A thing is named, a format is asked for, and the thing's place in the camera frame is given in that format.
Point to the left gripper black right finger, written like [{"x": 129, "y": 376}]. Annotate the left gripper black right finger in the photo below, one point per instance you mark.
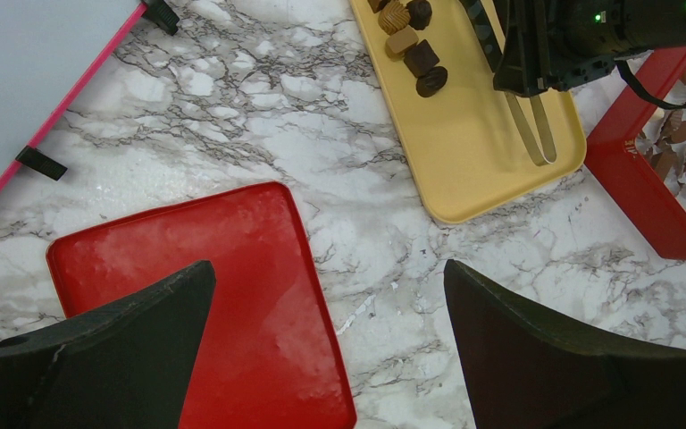
[{"x": 528, "y": 366}]

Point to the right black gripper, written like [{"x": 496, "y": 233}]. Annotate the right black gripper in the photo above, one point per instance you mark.
[{"x": 560, "y": 45}]

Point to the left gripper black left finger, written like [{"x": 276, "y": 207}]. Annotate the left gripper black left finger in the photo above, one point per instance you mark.
[{"x": 126, "y": 364}]

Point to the dark oval chocolate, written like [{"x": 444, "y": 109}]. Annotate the dark oval chocolate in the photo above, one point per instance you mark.
[{"x": 432, "y": 81}]

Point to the red chocolate box with dividers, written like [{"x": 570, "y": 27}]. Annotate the red chocolate box with dividers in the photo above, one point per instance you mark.
[{"x": 630, "y": 180}]

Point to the yellow plastic tray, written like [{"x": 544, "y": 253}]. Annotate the yellow plastic tray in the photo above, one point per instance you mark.
[{"x": 462, "y": 146}]

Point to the red box lid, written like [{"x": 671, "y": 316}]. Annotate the red box lid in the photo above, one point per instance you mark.
[{"x": 269, "y": 357}]

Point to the black board clip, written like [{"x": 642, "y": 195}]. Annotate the black board clip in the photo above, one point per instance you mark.
[
  {"x": 34, "y": 159},
  {"x": 161, "y": 14}
]

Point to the white board with pink frame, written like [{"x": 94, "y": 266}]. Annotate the white board with pink frame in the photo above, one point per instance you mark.
[{"x": 49, "y": 50}]

